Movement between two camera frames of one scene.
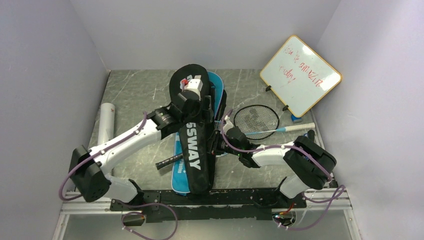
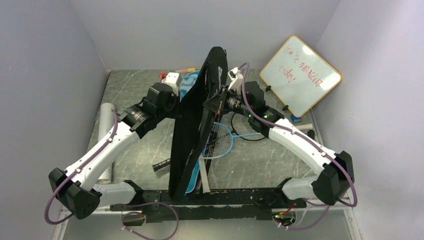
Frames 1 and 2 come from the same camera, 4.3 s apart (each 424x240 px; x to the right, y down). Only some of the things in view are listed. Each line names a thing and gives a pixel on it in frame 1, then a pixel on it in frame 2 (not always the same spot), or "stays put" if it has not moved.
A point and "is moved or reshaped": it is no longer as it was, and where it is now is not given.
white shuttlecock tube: [106, 129] stays put
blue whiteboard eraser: [296, 120] stays put
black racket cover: [197, 139] → [199, 106]
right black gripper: [215, 148] → [213, 103]
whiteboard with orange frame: [299, 75] stays put
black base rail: [227, 205] stays put
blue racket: [283, 129] is moved or reshaped
